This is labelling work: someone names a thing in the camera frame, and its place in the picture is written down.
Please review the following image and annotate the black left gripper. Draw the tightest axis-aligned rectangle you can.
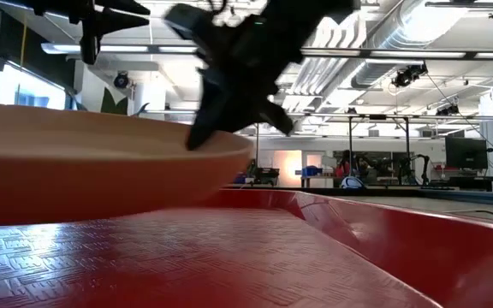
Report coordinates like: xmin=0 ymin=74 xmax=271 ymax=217
xmin=32 ymin=0 xmax=151 ymax=66

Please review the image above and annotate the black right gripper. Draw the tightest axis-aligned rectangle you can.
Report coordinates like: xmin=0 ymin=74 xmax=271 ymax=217
xmin=185 ymin=8 xmax=350 ymax=151

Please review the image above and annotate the orange round plate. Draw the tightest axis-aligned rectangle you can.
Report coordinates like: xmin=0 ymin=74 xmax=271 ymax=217
xmin=0 ymin=102 xmax=254 ymax=227

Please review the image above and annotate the red plastic tray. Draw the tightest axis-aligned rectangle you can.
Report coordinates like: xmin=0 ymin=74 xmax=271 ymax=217
xmin=0 ymin=187 xmax=493 ymax=308

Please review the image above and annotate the long ceiling light fixture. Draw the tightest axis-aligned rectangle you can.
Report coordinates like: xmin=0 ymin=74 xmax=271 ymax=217
xmin=40 ymin=41 xmax=200 ymax=56
xmin=300 ymin=47 xmax=493 ymax=62

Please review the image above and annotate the black equipment case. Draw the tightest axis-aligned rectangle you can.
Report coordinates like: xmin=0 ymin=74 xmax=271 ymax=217
xmin=252 ymin=166 xmax=281 ymax=187

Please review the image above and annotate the green leafy plant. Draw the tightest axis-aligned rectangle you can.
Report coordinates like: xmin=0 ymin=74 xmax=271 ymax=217
xmin=99 ymin=87 xmax=150 ymax=116

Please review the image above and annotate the person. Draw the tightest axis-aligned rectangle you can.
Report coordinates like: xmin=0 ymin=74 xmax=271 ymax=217
xmin=334 ymin=149 xmax=355 ymax=179

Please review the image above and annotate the blue and white ball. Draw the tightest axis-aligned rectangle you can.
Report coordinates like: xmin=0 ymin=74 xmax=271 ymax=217
xmin=340 ymin=175 xmax=365 ymax=190

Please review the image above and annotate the large black monitor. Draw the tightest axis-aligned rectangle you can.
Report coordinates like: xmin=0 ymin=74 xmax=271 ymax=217
xmin=444 ymin=136 xmax=489 ymax=170

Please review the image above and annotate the ceiling track light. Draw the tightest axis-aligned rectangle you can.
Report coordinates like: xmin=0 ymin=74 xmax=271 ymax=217
xmin=425 ymin=0 xmax=493 ymax=20

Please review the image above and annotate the round black wall camera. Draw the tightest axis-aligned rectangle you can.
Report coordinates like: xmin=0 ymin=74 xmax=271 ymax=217
xmin=113 ymin=71 xmax=130 ymax=90

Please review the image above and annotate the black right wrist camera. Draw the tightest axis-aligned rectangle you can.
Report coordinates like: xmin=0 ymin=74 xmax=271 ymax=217
xmin=163 ymin=3 xmax=213 ymax=44

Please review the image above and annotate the yellow hanging strap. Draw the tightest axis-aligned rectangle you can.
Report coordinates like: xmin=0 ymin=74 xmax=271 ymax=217
xmin=19 ymin=16 xmax=29 ymax=68

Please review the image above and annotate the black metal frame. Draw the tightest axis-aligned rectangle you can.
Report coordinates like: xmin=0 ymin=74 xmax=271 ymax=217
xmin=347 ymin=113 xmax=412 ymax=186

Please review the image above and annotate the silver ventilation duct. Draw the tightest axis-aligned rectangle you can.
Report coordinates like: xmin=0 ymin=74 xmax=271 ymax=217
xmin=351 ymin=0 xmax=444 ymax=89

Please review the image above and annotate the black ceiling-mounted camera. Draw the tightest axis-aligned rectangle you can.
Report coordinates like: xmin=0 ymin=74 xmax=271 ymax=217
xmin=436 ymin=102 xmax=460 ymax=117
xmin=390 ymin=62 xmax=429 ymax=89

